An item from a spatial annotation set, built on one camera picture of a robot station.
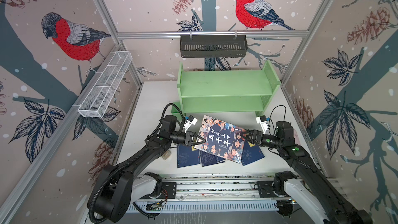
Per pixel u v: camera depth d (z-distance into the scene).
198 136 0.73
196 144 0.71
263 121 0.72
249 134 0.68
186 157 0.84
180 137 0.69
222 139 0.74
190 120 0.74
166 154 0.81
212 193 0.73
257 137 0.68
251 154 0.84
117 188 0.40
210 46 1.06
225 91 0.82
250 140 0.68
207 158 0.83
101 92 0.75
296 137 0.90
